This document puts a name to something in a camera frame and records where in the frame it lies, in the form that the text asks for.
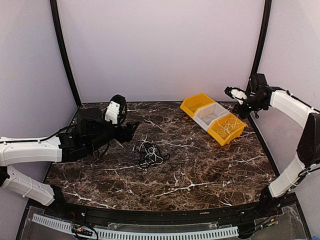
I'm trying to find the far yellow plastic bin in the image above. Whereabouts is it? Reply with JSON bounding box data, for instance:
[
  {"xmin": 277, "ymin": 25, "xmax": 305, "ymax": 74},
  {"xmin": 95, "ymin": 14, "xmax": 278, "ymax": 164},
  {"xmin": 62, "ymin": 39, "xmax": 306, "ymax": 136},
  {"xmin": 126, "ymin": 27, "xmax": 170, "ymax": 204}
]
[{"xmin": 180, "ymin": 93, "xmax": 216, "ymax": 118}]

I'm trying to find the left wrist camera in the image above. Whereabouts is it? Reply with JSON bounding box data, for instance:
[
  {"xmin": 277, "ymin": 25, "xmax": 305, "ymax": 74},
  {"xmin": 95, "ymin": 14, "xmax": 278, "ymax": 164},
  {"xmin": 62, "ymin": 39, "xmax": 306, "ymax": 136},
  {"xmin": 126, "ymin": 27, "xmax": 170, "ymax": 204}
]
[{"xmin": 102, "ymin": 94, "xmax": 128, "ymax": 126}]

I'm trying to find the black frame post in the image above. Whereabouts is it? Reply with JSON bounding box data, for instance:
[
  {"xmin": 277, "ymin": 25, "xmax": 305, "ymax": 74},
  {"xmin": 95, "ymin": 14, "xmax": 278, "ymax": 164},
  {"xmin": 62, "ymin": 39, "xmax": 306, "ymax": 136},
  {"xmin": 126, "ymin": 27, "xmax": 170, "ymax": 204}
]
[
  {"xmin": 49, "ymin": 0, "xmax": 82, "ymax": 108},
  {"xmin": 249, "ymin": 0, "xmax": 272, "ymax": 77}
]

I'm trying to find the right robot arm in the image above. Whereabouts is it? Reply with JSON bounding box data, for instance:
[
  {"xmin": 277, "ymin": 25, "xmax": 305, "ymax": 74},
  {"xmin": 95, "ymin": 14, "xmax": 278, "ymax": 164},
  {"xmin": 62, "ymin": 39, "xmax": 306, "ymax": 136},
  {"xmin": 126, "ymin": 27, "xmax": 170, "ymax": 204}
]
[{"xmin": 224, "ymin": 73, "xmax": 320, "ymax": 199}]

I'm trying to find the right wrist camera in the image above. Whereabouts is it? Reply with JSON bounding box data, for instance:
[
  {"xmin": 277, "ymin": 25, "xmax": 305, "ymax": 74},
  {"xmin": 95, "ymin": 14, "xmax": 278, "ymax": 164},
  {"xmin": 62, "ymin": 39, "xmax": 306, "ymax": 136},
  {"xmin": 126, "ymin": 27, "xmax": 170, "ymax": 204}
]
[{"xmin": 224, "ymin": 86, "xmax": 248, "ymax": 105}]

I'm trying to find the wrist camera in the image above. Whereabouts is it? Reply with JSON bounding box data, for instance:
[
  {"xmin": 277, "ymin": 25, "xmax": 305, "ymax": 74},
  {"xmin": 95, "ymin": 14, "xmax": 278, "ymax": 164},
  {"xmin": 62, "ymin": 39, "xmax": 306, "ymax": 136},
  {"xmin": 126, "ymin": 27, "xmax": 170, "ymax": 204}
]
[
  {"xmin": 102, "ymin": 94, "xmax": 128, "ymax": 126},
  {"xmin": 224, "ymin": 86, "xmax": 248, "ymax": 105}
]

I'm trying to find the yellow plastic bin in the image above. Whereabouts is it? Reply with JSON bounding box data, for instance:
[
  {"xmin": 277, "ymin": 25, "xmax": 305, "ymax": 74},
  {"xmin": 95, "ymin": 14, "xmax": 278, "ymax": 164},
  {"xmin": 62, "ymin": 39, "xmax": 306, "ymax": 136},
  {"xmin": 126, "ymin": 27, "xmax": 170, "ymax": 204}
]
[
  {"xmin": 180, "ymin": 93, "xmax": 216, "ymax": 118},
  {"xmin": 207, "ymin": 113, "xmax": 247, "ymax": 147}
]

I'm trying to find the near yellow plastic bin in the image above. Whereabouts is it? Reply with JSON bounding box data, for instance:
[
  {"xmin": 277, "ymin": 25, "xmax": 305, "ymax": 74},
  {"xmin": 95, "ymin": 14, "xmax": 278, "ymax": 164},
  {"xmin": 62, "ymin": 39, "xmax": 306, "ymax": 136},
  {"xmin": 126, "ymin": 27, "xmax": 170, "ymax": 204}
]
[{"xmin": 207, "ymin": 113, "xmax": 247, "ymax": 147}]

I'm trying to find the white plastic bin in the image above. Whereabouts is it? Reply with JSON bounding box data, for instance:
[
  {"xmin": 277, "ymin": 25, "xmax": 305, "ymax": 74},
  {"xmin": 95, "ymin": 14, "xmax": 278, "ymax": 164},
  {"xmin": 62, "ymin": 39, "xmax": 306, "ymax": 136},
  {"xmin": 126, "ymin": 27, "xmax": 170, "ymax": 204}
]
[{"xmin": 192, "ymin": 102, "xmax": 230, "ymax": 131}]

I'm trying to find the left black frame post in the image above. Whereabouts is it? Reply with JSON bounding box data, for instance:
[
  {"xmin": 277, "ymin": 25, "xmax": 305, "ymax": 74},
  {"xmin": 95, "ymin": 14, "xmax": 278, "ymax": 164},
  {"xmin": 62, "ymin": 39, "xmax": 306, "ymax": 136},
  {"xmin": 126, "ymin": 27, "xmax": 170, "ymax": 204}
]
[{"xmin": 49, "ymin": 0, "xmax": 82, "ymax": 108}]

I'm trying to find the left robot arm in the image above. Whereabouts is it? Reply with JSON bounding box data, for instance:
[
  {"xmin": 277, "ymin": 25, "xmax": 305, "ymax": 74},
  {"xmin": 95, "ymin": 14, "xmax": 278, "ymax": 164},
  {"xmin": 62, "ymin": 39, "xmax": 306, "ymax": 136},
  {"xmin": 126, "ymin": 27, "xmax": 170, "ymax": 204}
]
[{"xmin": 0, "ymin": 108, "xmax": 140, "ymax": 218}]

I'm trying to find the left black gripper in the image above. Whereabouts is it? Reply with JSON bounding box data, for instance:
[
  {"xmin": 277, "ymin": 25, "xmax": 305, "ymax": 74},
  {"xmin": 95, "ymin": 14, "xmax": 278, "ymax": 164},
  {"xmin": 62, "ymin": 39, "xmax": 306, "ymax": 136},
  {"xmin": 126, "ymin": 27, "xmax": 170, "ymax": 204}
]
[{"xmin": 87, "ymin": 115, "xmax": 140, "ymax": 153}]

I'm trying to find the right black frame post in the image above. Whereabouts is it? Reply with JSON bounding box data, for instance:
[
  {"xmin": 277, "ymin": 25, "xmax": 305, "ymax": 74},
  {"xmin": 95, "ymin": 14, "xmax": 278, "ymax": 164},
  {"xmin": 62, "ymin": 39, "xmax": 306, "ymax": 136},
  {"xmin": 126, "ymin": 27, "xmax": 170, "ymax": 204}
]
[{"xmin": 249, "ymin": 0, "xmax": 272, "ymax": 77}]

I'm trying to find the white slotted cable duct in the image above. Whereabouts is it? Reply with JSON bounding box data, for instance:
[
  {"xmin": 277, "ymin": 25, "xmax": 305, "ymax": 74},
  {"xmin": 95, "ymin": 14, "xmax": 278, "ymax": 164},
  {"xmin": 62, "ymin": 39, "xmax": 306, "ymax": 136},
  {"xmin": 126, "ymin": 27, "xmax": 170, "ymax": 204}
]
[{"xmin": 32, "ymin": 214, "xmax": 239, "ymax": 240}]

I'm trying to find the black front rail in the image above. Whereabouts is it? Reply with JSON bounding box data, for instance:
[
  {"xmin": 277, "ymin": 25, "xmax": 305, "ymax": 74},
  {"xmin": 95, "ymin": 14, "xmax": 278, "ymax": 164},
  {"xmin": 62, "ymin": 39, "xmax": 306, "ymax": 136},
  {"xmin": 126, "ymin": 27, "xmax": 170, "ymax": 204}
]
[{"xmin": 46, "ymin": 202, "xmax": 283, "ymax": 226}]

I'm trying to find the black cable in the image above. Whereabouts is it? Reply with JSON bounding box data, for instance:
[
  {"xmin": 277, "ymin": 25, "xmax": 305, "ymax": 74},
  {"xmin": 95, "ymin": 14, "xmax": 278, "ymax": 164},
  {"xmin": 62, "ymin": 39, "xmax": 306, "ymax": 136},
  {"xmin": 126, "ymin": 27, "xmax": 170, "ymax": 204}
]
[{"xmin": 134, "ymin": 139, "xmax": 185, "ymax": 170}]

